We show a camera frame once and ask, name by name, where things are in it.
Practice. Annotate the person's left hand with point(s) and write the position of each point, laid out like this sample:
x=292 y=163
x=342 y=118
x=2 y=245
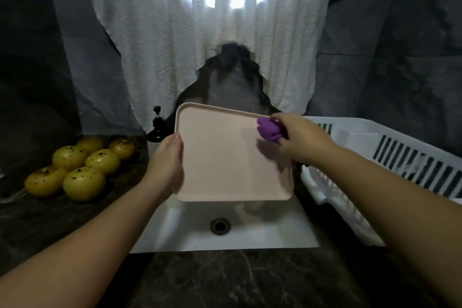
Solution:
x=166 y=168

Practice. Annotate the person's right hand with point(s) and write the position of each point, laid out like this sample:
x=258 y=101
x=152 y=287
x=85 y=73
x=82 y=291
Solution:
x=307 y=138

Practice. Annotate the purple cloth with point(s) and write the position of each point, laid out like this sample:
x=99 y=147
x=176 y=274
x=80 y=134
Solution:
x=270 y=128

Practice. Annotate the dark soap pump bottle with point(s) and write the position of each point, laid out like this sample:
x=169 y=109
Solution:
x=157 y=127

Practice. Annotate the beige plastic tray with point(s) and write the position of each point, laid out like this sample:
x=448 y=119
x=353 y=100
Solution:
x=224 y=160

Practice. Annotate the group of yellow apples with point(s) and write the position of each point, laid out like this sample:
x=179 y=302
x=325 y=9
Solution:
x=83 y=183

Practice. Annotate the person's left forearm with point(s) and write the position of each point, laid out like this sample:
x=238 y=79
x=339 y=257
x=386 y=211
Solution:
x=72 y=257

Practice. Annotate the person's right forearm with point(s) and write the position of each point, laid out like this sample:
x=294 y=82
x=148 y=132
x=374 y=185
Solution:
x=397 y=210

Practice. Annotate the metal sink drain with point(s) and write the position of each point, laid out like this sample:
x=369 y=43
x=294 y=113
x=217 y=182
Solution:
x=220 y=225

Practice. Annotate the white sink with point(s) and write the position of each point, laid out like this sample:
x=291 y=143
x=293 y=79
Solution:
x=274 y=228

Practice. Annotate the white plastic basket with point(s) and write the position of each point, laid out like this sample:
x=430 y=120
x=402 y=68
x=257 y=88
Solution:
x=404 y=160

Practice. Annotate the white hanging towel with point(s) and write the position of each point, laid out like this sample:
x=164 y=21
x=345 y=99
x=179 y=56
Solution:
x=166 y=30

